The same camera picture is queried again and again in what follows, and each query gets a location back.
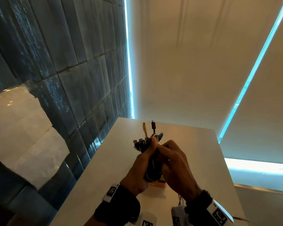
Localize bundle of charging cables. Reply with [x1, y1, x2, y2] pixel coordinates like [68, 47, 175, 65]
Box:
[133, 120, 165, 183]

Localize black wrist strap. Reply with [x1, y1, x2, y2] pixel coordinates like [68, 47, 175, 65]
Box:
[185, 190, 214, 226]
[94, 185, 141, 226]

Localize metal window sill rail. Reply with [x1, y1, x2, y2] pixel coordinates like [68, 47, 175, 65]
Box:
[233, 183, 283, 196]

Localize black right wrist strap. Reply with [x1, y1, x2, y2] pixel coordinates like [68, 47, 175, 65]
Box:
[185, 190, 214, 226]

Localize person's right hand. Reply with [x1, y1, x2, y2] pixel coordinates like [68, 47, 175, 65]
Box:
[155, 140, 202, 202]

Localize person's left forearm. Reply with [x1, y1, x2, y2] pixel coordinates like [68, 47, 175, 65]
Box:
[83, 215, 102, 226]

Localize black left wrist strap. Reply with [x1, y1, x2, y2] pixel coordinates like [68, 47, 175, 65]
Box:
[94, 185, 141, 226]

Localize white right wrist marker tag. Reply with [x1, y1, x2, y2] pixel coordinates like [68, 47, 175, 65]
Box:
[207, 199, 234, 226]

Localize person's left hand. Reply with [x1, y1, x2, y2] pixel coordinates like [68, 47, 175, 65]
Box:
[120, 136, 158, 197]

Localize white wrist marker tag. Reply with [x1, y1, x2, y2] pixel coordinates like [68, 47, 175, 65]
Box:
[207, 199, 234, 226]
[102, 183, 120, 203]

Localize wide beige roller blind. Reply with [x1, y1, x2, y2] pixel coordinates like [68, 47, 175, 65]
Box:
[127, 0, 283, 137]

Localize white left wrist marker tag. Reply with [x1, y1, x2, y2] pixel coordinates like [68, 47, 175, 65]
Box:
[102, 183, 120, 203]

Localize narrow beige roller blind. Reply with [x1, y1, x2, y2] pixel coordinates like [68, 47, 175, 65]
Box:
[220, 6, 283, 165]

